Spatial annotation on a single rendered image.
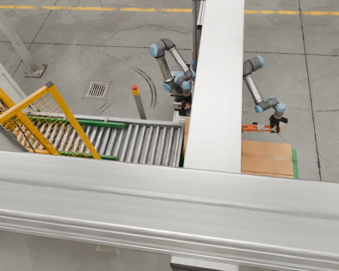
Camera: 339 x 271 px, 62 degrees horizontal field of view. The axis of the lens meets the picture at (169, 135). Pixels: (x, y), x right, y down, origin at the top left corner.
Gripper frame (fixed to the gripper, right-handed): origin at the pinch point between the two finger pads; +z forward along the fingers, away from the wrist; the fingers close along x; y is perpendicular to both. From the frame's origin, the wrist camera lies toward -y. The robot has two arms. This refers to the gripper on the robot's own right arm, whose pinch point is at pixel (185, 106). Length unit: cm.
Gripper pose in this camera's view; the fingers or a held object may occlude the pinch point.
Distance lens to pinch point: 306.0
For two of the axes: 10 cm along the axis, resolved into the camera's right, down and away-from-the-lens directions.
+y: 9.9, 0.2, -1.2
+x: 0.8, -8.5, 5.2
